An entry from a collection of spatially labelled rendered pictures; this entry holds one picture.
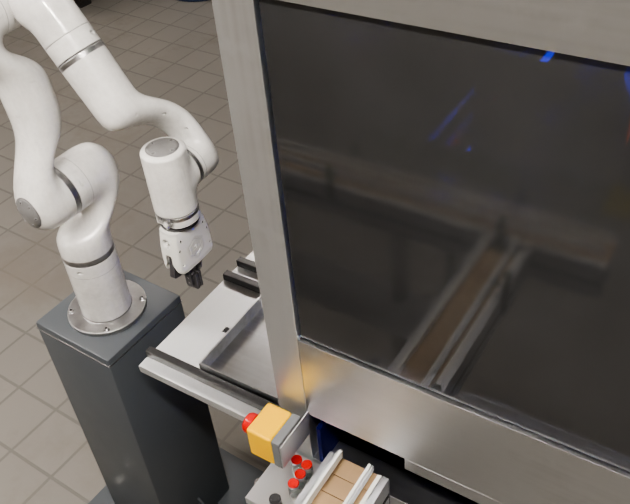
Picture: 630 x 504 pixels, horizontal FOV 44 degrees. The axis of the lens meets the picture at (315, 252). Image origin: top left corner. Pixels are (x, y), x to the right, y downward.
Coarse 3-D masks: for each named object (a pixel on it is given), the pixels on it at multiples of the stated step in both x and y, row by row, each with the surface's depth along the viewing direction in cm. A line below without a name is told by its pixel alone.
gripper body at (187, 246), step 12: (168, 228) 148; (192, 228) 151; (204, 228) 154; (168, 240) 149; (180, 240) 149; (192, 240) 152; (204, 240) 155; (168, 252) 150; (180, 252) 150; (192, 252) 153; (204, 252) 156; (168, 264) 155; (180, 264) 151; (192, 264) 154
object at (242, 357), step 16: (256, 304) 182; (240, 320) 177; (256, 320) 181; (224, 336) 173; (240, 336) 178; (256, 336) 177; (208, 352) 170; (224, 352) 174; (240, 352) 174; (256, 352) 174; (208, 368) 167; (224, 368) 171; (240, 368) 170; (256, 368) 170; (272, 368) 170; (240, 384) 164; (256, 384) 167; (272, 384) 166; (272, 400) 161
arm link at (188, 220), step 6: (198, 204) 149; (198, 210) 149; (156, 216) 148; (186, 216) 146; (192, 216) 147; (198, 216) 149; (162, 222) 148; (168, 222) 146; (174, 222) 146; (180, 222) 146; (186, 222) 147; (192, 222) 148; (174, 228) 147; (180, 228) 147
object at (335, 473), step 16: (320, 464) 144; (336, 464) 142; (352, 464) 144; (368, 464) 139; (320, 480) 138; (336, 480) 142; (352, 480) 142; (368, 480) 142; (384, 480) 141; (272, 496) 133; (304, 496) 140; (320, 496) 140; (336, 496) 140; (352, 496) 135; (368, 496) 139; (384, 496) 142
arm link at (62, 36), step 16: (16, 0) 132; (32, 0) 131; (48, 0) 131; (64, 0) 133; (16, 16) 134; (32, 16) 132; (48, 16) 131; (64, 16) 132; (80, 16) 134; (32, 32) 134; (48, 32) 132; (64, 32) 132; (80, 32) 133; (48, 48) 134; (64, 48) 133; (80, 48) 133
